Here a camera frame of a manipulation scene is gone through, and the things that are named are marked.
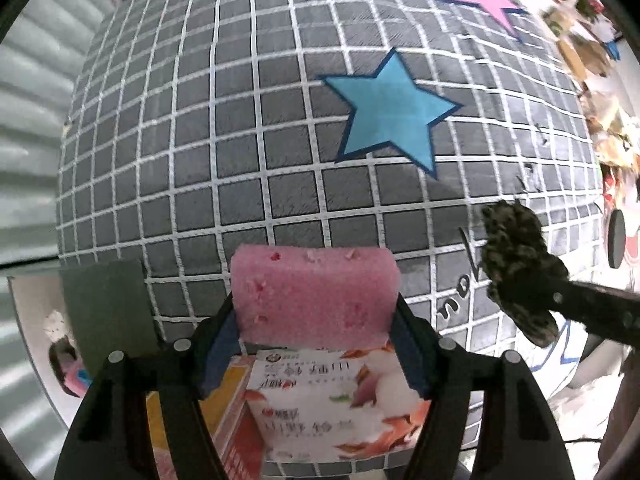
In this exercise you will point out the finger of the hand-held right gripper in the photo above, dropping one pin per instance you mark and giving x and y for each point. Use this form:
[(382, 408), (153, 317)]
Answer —
[(600, 310)]

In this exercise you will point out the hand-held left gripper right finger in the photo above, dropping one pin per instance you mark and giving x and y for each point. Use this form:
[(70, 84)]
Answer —
[(410, 355)]

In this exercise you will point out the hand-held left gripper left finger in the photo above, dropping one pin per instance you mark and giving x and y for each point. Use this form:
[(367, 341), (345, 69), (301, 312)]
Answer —
[(215, 355)]

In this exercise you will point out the printed pink white cardboard box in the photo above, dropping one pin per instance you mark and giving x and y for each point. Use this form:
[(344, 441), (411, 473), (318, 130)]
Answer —
[(325, 410)]

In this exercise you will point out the leopard print scrunchie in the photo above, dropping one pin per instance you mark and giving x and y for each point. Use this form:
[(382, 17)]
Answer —
[(515, 250)]

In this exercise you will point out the pink sponge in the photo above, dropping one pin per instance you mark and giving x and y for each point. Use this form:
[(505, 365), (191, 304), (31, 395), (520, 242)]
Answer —
[(315, 295)]

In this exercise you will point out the grey cardboard box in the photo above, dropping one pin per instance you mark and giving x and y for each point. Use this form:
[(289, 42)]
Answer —
[(110, 310)]

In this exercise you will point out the person's right forearm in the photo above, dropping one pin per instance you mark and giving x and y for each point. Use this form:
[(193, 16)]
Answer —
[(622, 425)]

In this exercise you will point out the black round disc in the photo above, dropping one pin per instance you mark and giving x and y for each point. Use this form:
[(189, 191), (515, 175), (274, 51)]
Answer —
[(617, 240)]

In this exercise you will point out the pile of colourful gift packages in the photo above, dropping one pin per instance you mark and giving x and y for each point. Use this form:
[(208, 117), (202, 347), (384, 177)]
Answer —
[(617, 150)]

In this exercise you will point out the grey checked blanket with stars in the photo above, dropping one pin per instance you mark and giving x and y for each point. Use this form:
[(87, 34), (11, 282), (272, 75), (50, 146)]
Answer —
[(200, 160)]

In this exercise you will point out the brown paper bag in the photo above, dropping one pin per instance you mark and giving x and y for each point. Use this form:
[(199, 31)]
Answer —
[(585, 57)]

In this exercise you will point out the flower bouquet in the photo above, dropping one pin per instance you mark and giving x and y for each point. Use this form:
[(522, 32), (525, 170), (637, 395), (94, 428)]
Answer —
[(595, 15)]

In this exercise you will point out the pale green curtain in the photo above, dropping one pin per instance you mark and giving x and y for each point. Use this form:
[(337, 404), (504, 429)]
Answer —
[(30, 110)]

